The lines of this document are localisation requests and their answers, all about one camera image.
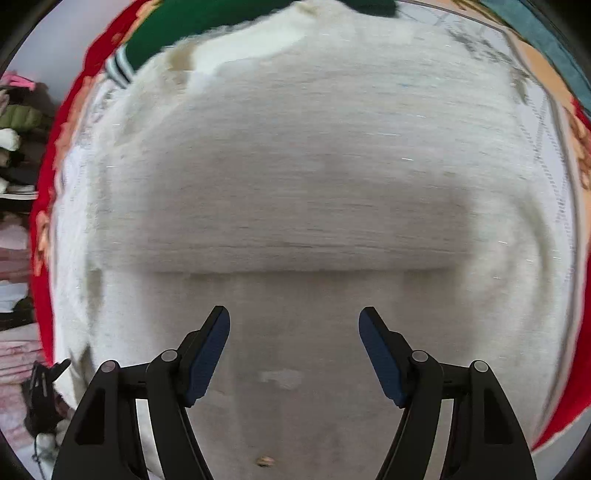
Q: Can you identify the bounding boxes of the white knit cardigan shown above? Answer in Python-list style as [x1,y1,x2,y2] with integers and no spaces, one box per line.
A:
[50,1,584,479]

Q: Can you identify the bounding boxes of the clothes rack with garments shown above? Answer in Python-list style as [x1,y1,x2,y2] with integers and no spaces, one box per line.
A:
[1,71,56,201]

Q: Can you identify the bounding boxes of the white patterned mat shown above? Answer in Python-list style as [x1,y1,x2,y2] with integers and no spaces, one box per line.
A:
[396,0,583,241]

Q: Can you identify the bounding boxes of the red floral blanket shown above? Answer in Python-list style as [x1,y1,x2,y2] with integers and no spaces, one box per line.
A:
[30,1,590,448]

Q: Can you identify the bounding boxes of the light blue quilt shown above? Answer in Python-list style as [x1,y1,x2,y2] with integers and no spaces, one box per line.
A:
[483,0,590,117]

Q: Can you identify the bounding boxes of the folded dark green sweater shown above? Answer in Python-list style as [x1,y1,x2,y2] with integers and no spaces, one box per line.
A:
[104,0,400,89]

